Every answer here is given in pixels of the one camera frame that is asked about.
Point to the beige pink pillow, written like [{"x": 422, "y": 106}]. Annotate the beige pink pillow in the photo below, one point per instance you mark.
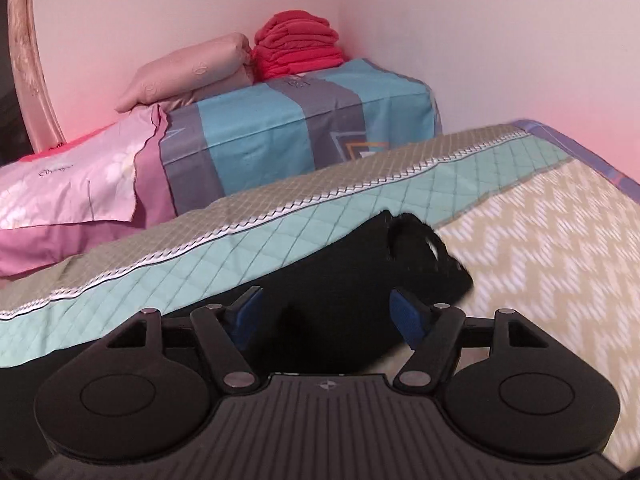
[{"x": 190, "y": 70}]

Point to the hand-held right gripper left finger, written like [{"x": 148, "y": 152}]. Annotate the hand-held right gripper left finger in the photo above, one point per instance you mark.
[{"x": 242, "y": 317}]

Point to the red folded blanket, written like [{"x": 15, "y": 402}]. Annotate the red folded blanket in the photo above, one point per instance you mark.
[{"x": 295, "y": 45}]

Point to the blue grey folded quilt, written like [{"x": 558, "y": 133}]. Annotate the blue grey folded quilt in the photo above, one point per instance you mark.
[{"x": 250, "y": 125}]

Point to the pink padded headboard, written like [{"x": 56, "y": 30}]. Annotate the pink padded headboard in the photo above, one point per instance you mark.
[{"x": 30, "y": 60}]

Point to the patterned quilted bed sheet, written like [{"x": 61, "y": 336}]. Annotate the patterned quilted bed sheet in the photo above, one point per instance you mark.
[{"x": 550, "y": 240}]

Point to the black pants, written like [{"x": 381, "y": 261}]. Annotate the black pants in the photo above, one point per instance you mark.
[{"x": 340, "y": 270}]

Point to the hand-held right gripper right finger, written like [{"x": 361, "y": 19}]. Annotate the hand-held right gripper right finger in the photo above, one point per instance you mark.
[{"x": 406, "y": 317}]

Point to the pink floral pillow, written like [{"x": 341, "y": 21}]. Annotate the pink floral pillow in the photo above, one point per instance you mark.
[{"x": 75, "y": 185}]

